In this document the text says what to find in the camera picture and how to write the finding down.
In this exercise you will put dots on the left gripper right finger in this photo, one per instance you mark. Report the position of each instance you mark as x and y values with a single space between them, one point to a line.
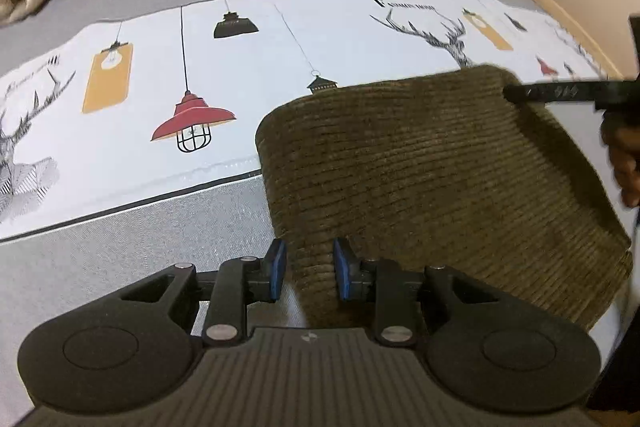
403 305

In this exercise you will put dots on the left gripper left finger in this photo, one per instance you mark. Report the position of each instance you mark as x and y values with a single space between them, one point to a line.
178 291

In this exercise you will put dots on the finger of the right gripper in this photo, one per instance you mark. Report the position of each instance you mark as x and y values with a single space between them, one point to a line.
603 94

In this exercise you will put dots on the person's right hand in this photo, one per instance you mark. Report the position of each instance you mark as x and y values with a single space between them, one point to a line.
623 142

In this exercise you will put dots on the grey printed bed sheet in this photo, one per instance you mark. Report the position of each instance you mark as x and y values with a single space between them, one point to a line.
128 145

